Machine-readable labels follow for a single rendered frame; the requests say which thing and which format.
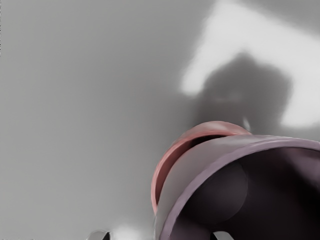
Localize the pink cup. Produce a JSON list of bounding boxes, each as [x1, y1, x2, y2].
[[150, 121, 253, 215]]

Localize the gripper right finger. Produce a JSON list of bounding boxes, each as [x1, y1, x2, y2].
[[213, 230, 236, 240]]

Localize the mauve purple cup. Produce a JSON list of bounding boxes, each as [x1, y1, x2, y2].
[[152, 134, 320, 240]]

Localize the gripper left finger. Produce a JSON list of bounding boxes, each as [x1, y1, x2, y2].
[[86, 230, 111, 240]]

